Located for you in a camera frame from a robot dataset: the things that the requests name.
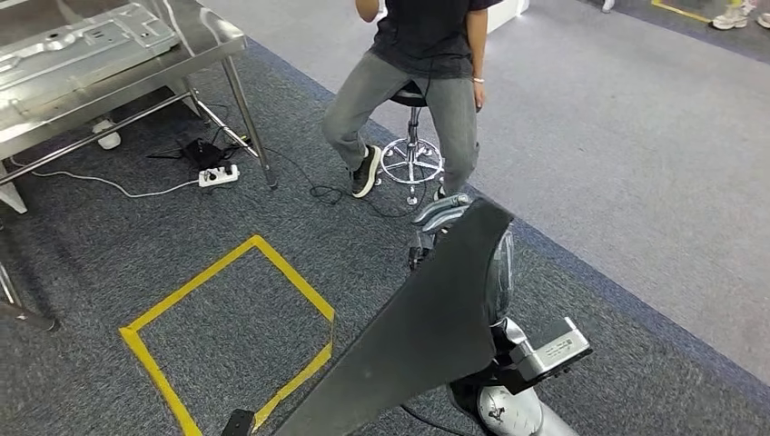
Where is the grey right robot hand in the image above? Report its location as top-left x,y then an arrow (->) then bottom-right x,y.
408,192 -> 516,326

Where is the black plastic plate bracket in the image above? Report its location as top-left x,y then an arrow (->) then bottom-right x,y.
273,198 -> 516,436

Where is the stainless steel workbench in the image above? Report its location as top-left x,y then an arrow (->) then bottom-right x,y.
0,0 -> 279,214

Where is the chrome base stool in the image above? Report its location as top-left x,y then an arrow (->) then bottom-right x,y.
380,81 -> 447,207

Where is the yellow floor tape square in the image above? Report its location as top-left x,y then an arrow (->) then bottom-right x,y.
119,234 -> 336,436
651,0 -> 714,25

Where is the person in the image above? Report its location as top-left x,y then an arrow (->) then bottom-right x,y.
320,0 -> 503,200
711,0 -> 770,31

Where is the white pillar base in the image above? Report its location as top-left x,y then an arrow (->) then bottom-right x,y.
486,0 -> 532,35

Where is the white power strip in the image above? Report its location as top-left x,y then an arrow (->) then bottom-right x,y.
198,163 -> 241,189

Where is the black power adapter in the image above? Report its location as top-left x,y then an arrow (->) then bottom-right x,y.
147,138 -> 239,172

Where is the white crumpled cloth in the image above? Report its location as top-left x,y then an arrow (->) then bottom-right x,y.
91,119 -> 123,151

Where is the dark metal stand leg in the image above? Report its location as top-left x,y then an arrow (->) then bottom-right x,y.
0,258 -> 62,333

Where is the stamped sheet metal panel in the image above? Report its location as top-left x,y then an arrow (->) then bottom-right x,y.
0,3 -> 181,110

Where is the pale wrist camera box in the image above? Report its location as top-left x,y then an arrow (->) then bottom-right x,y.
502,317 -> 594,395

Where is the black floor cable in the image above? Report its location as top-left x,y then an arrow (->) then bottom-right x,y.
237,134 -> 434,219

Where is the white power cable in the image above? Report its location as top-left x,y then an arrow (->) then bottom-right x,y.
8,157 -> 201,200

